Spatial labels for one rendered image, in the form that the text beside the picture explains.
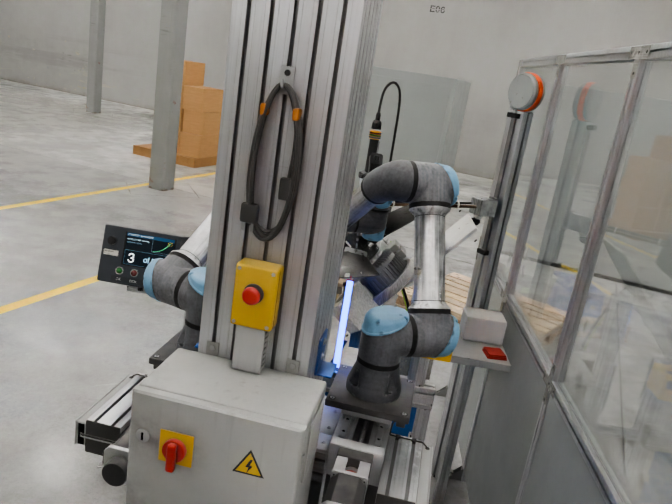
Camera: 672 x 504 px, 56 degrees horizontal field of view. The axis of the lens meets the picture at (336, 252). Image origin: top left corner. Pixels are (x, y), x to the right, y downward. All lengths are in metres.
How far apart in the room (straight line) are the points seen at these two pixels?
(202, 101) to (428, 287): 8.82
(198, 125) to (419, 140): 3.49
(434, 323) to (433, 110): 7.91
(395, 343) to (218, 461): 0.61
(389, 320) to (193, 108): 8.99
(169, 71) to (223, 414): 7.31
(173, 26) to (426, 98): 3.65
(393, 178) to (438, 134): 7.79
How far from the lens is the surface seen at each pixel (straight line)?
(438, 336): 1.72
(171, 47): 8.33
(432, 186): 1.76
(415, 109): 9.59
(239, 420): 1.22
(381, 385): 1.71
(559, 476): 2.09
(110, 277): 2.23
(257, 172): 1.28
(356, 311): 2.44
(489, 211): 2.80
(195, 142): 10.46
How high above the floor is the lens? 1.86
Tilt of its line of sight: 16 degrees down
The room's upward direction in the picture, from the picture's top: 9 degrees clockwise
